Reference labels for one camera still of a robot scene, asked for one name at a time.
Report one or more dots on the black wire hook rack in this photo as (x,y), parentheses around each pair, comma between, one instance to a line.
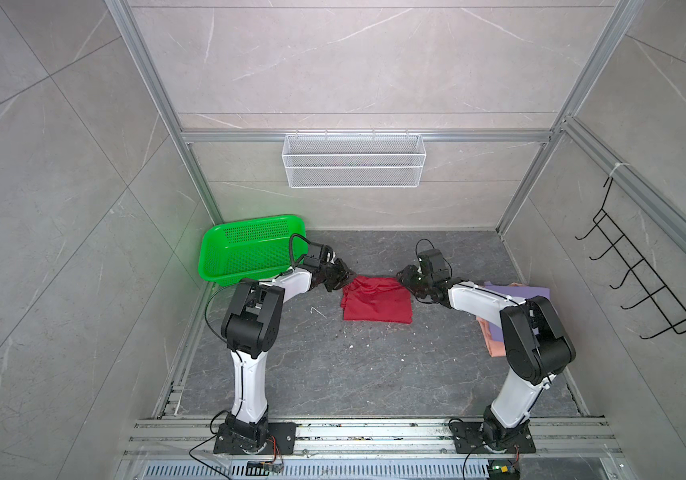
(638,268)

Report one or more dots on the red t shirt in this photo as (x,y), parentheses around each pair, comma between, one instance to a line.
(377,299)

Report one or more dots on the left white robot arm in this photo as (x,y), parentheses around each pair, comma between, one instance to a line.
(250,329)

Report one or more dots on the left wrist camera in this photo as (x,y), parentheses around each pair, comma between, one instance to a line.
(317,256)

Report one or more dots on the white wire mesh basket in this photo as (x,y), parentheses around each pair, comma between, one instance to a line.
(314,161)

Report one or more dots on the pink folded t shirt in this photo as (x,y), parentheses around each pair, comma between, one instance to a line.
(493,338)

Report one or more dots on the small green circuit board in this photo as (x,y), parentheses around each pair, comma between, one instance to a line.
(502,470)

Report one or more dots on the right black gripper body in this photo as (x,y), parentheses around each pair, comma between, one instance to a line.
(415,281)

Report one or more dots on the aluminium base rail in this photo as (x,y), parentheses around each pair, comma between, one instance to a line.
(376,448)

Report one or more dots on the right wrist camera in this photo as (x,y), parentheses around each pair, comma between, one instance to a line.
(433,266)

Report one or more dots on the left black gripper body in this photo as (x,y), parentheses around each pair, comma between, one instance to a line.
(335,274)

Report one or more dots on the purple folded t shirt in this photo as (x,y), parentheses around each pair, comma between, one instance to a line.
(518,290)

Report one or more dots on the green plastic basket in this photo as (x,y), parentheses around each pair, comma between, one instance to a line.
(256,249)

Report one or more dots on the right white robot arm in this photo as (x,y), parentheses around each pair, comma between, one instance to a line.
(537,346)

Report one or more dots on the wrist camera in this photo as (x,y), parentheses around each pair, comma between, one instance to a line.
(317,256)
(433,266)

